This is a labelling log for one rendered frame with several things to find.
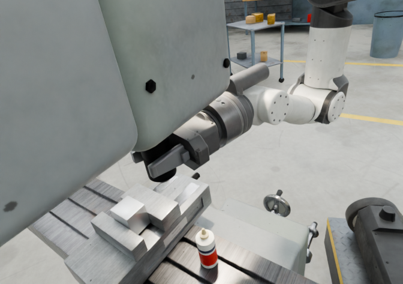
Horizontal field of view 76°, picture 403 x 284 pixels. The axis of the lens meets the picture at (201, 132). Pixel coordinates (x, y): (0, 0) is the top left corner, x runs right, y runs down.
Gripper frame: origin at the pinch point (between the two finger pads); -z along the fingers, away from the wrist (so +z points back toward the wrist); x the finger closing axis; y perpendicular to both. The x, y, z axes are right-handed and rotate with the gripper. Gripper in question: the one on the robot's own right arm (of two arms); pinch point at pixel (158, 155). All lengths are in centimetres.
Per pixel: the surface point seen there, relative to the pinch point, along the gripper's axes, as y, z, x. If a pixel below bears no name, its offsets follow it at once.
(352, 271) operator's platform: 83, 58, 16
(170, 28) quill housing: -19.0, -0.1, 10.4
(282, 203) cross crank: 59, 51, -11
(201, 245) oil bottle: 24.3, 3.3, 1.4
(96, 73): -18.4, -9.0, 14.9
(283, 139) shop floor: 124, 174, -90
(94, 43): -20.0, -8.5, 14.7
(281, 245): 40.6, 24.0, 6.8
